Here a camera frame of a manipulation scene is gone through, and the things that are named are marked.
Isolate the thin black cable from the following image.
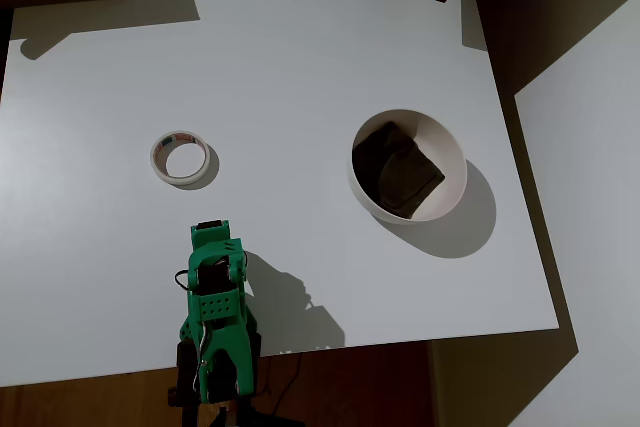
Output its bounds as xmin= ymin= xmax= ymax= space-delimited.
xmin=267 ymin=352 xmax=303 ymax=416

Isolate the white masking tape roll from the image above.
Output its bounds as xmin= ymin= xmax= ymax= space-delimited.
xmin=149 ymin=130 xmax=211 ymax=185

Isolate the beige round bowl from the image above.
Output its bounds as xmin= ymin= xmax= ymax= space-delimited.
xmin=346 ymin=107 xmax=469 ymax=224

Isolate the dark cloth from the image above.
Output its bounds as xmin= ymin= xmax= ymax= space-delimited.
xmin=351 ymin=120 xmax=446 ymax=221

